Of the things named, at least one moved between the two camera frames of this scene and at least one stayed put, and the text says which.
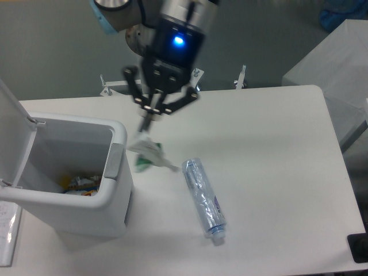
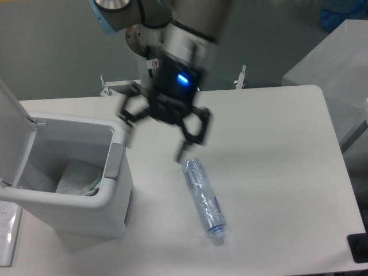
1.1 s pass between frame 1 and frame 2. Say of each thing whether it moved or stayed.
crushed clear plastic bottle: stayed
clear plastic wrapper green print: moved
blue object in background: stayed
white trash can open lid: stayed
